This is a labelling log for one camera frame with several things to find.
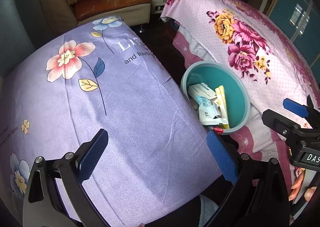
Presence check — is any purple floral bed sheet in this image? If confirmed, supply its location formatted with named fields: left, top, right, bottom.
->
left=1, top=21, right=221, bottom=226

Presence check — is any blue white sachet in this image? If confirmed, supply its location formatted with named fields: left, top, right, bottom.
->
left=197, top=97, right=222, bottom=126

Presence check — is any orange brown seat cushion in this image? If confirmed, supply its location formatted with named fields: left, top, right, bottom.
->
left=73, top=0, right=151, bottom=21

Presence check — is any teal trash bin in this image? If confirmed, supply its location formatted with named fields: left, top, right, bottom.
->
left=180, top=61, right=251, bottom=135

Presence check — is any person's right hand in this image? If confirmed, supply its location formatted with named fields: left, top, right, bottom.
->
left=288, top=170, right=318, bottom=202

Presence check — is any yellow white striped wrapper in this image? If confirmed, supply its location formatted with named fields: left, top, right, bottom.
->
left=215, top=85, right=229, bottom=129

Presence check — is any beige sofa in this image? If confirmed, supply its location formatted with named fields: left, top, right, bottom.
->
left=40, top=0, right=151, bottom=36

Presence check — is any white medicine box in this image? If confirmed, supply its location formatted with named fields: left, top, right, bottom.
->
left=187, top=83, right=216, bottom=102

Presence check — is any pink floral quilt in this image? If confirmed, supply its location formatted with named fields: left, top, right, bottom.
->
left=161, top=0, right=319, bottom=187

